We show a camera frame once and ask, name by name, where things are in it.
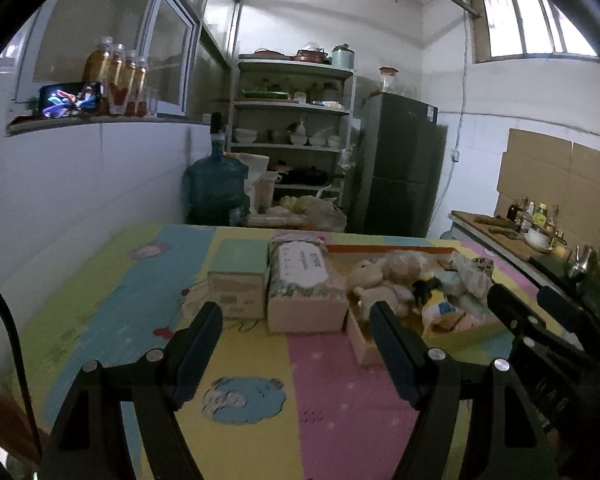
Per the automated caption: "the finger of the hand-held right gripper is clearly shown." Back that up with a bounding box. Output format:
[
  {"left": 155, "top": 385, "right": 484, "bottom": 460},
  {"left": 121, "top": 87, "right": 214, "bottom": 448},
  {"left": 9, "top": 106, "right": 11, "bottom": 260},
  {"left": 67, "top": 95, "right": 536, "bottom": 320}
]
[
  {"left": 487, "top": 284, "right": 548, "bottom": 341},
  {"left": 537, "top": 285, "right": 600, "bottom": 361}
]

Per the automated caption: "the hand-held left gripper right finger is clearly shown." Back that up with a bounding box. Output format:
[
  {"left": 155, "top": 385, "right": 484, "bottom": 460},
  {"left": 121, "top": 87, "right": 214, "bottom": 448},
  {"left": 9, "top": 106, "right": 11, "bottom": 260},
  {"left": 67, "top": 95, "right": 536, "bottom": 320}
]
[{"left": 367, "top": 300, "right": 563, "bottom": 480}]

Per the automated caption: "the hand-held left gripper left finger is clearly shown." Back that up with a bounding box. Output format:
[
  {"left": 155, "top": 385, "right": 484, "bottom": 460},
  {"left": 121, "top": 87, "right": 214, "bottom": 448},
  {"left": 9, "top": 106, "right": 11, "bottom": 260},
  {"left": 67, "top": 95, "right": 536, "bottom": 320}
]
[{"left": 40, "top": 301, "right": 225, "bottom": 480}]

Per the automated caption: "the shallow orange-rimmed cardboard box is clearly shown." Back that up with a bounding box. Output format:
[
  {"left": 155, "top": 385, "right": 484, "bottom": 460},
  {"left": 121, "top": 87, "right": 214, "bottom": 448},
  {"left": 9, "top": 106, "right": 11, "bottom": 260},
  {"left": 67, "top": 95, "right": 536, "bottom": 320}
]
[{"left": 325, "top": 242, "right": 511, "bottom": 366}]

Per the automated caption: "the yellow blue soft packet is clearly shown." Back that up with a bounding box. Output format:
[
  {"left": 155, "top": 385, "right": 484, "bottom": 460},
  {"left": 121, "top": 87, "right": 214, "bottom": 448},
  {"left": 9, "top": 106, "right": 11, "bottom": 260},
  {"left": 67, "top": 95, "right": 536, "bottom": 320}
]
[{"left": 420, "top": 292, "right": 468, "bottom": 333}]

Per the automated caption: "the beige plush rabbit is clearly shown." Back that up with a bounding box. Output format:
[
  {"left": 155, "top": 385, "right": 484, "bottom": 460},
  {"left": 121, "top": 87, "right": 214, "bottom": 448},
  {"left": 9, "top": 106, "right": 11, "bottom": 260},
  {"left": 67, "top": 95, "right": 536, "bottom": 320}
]
[{"left": 347, "top": 257, "right": 416, "bottom": 318}]

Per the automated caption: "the pale fluffy ball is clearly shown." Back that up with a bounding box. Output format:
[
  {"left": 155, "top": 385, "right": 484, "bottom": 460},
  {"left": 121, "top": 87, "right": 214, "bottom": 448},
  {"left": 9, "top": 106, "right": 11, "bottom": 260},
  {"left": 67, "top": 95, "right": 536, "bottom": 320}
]
[{"left": 385, "top": 252, "right": 441, "bottom": 286}]

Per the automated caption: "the black induction cooker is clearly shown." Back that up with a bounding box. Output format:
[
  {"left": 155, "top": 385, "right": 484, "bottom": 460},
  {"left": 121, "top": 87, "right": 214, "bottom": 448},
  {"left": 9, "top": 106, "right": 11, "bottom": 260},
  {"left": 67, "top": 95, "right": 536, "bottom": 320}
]
[{"left": 530, "top": 255, "right": 578, "bottom": 281}]

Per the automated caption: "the metal kettle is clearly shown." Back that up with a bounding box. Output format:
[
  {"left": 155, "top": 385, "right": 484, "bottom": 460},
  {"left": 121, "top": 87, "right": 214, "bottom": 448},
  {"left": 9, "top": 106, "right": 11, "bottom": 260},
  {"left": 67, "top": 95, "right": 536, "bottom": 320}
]
[{"left": 565, "top": 244, "right": 598, "bottom": 281}]

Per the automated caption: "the kitchen counter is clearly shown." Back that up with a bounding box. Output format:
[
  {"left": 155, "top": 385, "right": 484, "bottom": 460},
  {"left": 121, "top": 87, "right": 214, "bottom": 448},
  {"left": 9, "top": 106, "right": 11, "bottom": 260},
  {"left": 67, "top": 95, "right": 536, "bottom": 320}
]
[{"left": 447, "top": 210, "right": 581, "bottom": 286}]

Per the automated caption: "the white bowl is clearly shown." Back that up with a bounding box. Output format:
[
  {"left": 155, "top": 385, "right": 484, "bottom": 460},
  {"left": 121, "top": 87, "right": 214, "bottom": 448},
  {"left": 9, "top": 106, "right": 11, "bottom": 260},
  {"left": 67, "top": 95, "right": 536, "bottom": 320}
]
[{"left": 524, "top": 227, "right": 555, "bottom": 253}]

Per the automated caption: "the colourful cartoon table cover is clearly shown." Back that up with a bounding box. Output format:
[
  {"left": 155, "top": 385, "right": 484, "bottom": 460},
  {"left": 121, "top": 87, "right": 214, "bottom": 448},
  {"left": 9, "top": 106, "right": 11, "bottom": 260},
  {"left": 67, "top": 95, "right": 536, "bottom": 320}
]
[{"left": 7, "top": 222, "right": 581, "bottom": 480}]

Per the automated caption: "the green lidded cardboard box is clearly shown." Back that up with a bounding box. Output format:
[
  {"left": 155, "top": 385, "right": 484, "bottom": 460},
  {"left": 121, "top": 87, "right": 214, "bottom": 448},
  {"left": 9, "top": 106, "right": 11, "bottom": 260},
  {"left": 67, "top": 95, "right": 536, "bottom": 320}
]
[{"left": 207, "top": 238, "right": 271, "bottom": 321}]

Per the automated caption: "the wooden cutting board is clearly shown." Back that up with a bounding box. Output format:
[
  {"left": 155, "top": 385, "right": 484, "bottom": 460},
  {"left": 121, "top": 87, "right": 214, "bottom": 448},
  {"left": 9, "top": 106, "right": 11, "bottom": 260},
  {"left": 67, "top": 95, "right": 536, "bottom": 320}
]
[{"left": 452, "top": 211, "right": 531, "bottom": 256}]

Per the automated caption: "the cluster of condiment bottles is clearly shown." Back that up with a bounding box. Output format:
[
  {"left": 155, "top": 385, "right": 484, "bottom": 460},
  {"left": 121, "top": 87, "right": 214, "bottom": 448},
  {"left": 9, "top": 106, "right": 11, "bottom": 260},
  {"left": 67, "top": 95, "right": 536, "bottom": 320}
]
[{"left": 506, "top": 195, "right": 563, "bottom": 233}]

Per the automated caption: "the floral tissue box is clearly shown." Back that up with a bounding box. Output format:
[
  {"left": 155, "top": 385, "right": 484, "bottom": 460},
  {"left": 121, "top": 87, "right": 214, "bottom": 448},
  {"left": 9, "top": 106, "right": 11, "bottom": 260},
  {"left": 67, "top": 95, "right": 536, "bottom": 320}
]
[{"left": 266, "top": 240, "right": 348, "bottom": 335}]

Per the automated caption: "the cardboard sheet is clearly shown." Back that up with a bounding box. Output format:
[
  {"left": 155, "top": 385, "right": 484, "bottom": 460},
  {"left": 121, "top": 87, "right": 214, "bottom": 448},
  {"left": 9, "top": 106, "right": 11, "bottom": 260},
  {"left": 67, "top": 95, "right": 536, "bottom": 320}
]
[
  {"left": 495, "top": 128, "right": 576, "bottom": 231},
  {"left": 570, "top": 142, "right": 600, "bottom": 251}
]

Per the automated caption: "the clear plastic bag of food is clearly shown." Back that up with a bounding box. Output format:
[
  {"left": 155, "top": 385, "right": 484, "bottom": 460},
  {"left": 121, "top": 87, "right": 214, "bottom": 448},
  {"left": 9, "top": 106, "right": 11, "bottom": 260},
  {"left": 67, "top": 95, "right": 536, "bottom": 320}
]
[{"left": 280, "top": 194, "right": 348, "bottom": 233}]

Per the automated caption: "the blue water jug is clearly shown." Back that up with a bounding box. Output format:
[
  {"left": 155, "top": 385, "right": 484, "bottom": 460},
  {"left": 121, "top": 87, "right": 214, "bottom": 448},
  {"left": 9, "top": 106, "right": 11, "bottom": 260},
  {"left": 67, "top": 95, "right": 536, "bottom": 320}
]
[{"left": 182, "top": 152, "right": 251, "bottom": 228}]

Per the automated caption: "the clear plastic container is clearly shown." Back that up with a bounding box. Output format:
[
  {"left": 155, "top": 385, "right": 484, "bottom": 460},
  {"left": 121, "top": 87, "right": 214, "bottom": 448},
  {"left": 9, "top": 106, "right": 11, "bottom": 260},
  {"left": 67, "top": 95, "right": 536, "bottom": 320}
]
[{"left": 255, "top": 172, "right": 281, "bottom": 213}]

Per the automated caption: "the dark refrigerator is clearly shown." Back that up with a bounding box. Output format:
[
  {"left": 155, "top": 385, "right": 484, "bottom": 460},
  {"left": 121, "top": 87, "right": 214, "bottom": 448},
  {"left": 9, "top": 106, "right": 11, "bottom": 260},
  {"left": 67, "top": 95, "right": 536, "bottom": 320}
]
[{"left": 352, "top": 92, "right": 448, "bottom": 238}]

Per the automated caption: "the white sack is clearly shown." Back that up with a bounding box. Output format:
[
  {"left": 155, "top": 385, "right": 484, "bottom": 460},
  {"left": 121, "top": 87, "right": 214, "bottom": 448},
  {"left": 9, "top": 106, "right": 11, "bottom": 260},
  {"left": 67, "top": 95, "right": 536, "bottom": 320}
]
[{"left": 237, "top": 152, "right": 271, "bottom": 211}]

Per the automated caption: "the brown wooden furniture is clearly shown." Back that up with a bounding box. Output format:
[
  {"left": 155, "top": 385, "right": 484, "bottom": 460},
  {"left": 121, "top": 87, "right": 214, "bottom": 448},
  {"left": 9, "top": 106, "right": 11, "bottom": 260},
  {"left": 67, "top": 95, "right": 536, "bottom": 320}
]
[{"left": 0, "top": 367, "right": 36, "bottom": 461}]

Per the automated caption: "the black water jug pump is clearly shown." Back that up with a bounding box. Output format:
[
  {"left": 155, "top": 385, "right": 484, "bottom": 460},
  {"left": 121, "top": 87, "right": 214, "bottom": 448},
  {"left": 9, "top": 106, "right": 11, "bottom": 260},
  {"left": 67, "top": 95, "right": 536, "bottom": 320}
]
[{"left": 209, "top": 112, "right": 227, "bottom": 153}]

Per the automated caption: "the group of white bowls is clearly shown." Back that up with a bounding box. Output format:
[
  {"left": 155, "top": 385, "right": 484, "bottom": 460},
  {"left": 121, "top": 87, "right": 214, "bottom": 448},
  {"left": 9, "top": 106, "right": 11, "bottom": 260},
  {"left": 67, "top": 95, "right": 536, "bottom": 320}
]
[{"left": 232, "top": 120, "right": 343, "bottom": 148}]

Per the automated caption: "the glass jar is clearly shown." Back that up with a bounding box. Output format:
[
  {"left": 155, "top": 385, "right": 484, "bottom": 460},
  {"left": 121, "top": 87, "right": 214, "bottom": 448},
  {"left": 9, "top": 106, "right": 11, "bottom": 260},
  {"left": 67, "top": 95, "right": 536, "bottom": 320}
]
[{"left": 378, "top": 66, "right": 398, "bottom": 95}]

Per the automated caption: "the white metal shelf rack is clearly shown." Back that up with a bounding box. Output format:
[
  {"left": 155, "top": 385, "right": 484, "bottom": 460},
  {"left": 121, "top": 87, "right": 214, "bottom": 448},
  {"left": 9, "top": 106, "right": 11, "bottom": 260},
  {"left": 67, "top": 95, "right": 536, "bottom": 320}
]
[{"left": 227, "top": 57, "right": 357, "bottom": 233}]

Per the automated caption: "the slim amber liquid bottle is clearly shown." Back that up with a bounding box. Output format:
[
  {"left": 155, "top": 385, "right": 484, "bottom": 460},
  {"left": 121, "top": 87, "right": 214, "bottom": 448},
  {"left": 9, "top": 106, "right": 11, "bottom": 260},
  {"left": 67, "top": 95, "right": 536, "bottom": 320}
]
[
  {"left": 135, "top": 57, "right": 149, "bottom": 117},
  {"left": 122, "top": 50, "right": 139, "bottom": 117},
  {"left": 107, "top": 44, "right": 127, "bottom": 116}
]

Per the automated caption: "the smartphone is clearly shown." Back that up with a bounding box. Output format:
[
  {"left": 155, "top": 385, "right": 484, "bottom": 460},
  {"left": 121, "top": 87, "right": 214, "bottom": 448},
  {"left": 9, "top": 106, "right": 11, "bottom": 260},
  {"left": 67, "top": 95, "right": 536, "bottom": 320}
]
[{"left": 39, "top": 82, "right": 103, "bottom": 120}]

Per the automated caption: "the barred window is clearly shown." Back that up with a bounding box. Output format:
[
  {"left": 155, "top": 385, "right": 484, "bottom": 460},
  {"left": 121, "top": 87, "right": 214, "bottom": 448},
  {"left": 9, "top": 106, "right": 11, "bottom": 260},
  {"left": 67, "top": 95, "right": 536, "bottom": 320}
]
[{"left": 467, "top": 0, "right": 600, "bottom": 63}]

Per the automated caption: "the teal canister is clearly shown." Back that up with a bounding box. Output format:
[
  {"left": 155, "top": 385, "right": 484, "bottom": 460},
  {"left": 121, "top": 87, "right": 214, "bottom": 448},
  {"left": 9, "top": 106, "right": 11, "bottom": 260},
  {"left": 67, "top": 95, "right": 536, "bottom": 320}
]
[{"left": 331, "top": 45, "right": 356, "bottom": 70}]

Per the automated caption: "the large amber liquid bottle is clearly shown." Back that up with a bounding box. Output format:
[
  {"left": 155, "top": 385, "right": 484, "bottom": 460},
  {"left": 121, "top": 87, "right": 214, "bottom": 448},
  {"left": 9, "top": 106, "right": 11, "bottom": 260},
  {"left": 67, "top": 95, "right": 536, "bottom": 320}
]
[{"left": 82, "top": 36, "right": 115, "bottom": 86}]

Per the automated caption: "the red pot with glass lid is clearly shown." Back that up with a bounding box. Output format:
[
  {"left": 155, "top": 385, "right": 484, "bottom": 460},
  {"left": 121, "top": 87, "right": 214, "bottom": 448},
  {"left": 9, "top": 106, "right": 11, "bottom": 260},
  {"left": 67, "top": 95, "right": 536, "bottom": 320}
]
[{"left": 295, "top": 45, "right": 330, "bottom": 63}]

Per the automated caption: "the sliding glass window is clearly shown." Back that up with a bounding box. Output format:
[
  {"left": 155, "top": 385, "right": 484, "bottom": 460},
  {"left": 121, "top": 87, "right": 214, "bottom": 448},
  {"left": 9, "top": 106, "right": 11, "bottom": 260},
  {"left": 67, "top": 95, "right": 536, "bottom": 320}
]
[{"left": 15, "top": 0, "right": 201, "bottom": 118}]

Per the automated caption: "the black cable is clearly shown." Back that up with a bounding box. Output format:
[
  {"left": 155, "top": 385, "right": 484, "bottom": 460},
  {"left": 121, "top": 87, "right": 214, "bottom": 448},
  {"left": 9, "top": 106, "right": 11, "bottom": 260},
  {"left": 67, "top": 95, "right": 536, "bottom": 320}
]
[{"left": 0, "top": 267, "right": 43, "bottom": 461}]

